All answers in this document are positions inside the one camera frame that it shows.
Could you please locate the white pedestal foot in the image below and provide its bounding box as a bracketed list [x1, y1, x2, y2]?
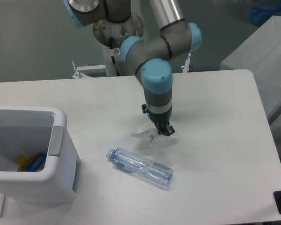
[181, 53, 192, 73]
[72, 61, 106, 79]

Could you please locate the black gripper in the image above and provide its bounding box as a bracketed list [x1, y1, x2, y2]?
[141, 104, 175, 136]

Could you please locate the clear plastic water bottle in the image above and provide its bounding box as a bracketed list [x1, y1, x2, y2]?
[106, 147, 173, 187]

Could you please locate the blue plastic bag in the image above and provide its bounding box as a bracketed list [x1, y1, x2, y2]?
[250, 0, 281, 27]

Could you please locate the white pedestal foot right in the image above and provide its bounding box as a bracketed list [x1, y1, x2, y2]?
[181, 53, 192, 73]

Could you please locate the white trash can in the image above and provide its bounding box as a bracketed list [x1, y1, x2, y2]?
[0, 105, 81, 203]

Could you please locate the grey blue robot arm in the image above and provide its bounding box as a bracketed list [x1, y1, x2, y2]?
[64, 0, 202, 136]

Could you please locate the white paper wrapper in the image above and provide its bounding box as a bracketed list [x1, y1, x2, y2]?
[130, 120, 178, 148]

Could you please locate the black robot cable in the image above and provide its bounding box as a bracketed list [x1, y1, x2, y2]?
[109, 36, 120, 76]

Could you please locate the grey covered side table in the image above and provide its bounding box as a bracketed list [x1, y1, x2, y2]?
[220, 16, 281, 124]

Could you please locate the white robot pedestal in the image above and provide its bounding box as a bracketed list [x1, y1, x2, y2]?
[93, 12, 145, 76]

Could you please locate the blue yellow trash in bin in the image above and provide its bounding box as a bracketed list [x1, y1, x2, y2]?
[16, 153, 46, 172]

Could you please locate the white pedestal foot left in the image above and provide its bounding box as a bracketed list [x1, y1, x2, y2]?
[72, 61, 106, 79]

